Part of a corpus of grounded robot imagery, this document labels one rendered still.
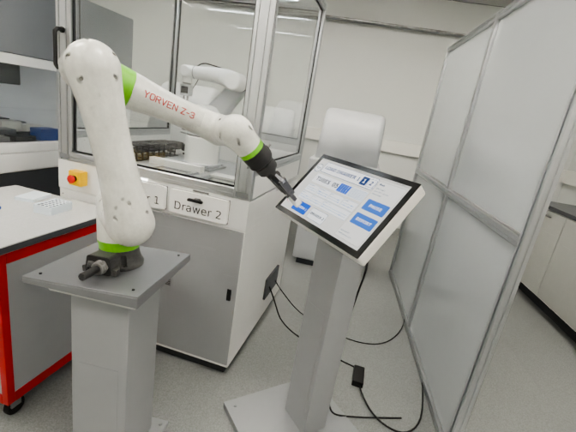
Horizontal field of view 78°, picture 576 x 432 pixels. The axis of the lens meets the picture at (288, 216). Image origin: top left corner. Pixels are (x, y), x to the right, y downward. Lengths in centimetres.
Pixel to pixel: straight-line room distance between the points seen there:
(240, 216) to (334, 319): 60
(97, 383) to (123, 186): 73
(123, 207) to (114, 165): 11
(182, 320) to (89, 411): 61
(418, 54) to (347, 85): 87
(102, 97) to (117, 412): 103
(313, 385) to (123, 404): 71
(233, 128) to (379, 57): 376
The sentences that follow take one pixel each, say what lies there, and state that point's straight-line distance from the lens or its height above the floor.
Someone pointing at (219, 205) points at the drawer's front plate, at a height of 90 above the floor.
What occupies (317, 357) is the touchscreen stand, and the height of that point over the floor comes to 43.
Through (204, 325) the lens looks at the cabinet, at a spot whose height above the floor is 27.
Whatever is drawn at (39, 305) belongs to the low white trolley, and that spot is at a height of 46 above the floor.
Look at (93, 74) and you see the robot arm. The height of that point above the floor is 136.
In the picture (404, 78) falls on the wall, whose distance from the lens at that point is 478.
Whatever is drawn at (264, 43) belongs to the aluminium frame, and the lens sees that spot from 155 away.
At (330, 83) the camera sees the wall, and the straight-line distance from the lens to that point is 473.
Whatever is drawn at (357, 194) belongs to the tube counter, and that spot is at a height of 111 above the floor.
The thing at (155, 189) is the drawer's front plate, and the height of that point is 91.
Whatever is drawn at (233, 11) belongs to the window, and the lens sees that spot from 164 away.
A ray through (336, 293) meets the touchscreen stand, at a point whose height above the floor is 73.
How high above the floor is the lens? 135
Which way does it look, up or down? 16 degrees down
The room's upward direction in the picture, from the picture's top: 9 degrees clockwise
